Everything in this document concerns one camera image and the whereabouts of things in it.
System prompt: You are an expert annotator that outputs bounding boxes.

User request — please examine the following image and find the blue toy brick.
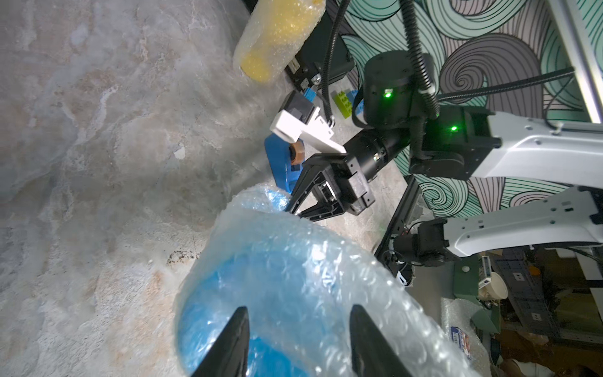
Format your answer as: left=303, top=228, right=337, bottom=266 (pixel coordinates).
left=354, top=100, right=364, bottom=117

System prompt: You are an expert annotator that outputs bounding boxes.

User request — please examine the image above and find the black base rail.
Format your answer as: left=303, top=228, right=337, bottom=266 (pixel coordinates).
left=374, top=176, right=420, bottom=286

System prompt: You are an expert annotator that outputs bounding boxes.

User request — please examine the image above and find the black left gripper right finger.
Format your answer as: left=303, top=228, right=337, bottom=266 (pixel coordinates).
left=350, top=304, right=411, bottom=377

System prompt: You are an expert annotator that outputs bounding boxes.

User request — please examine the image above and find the green toy brick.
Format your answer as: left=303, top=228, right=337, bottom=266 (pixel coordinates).
left=331, top=91, right=353, bottom=119

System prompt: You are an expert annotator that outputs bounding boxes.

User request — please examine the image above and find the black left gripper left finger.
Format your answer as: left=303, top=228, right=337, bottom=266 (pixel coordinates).
left=193, top=306, right=250, bottom=377

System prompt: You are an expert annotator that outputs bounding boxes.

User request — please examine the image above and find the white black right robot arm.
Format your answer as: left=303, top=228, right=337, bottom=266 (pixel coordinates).
left=287, top=50, right=602, bottom=266

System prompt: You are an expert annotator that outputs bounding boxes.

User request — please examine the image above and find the blue plastic wine glass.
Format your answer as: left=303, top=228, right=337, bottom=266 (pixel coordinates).
left=175, top=185, right=353, bottom=376

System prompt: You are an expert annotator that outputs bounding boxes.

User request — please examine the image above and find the blue tape dispenser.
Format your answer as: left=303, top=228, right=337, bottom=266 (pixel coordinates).
left=264, top=134, right=306, bottom=193

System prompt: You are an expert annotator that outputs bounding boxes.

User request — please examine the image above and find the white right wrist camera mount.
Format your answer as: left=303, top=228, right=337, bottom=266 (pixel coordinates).
left=270, top=90, right=346, bottom=154

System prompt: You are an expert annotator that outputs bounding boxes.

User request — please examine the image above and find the black hard case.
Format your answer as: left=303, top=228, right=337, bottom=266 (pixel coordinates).
left=244, top=0, right=356, bottom=93

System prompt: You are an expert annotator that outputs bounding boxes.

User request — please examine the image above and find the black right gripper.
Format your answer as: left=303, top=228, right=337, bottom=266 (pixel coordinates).
left=286, top=129, right=410, bottom=221

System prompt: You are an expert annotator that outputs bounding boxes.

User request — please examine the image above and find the yellow plastic wine glass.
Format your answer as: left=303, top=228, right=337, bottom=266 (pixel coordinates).
left=232, top=0, right=327, bottom=83

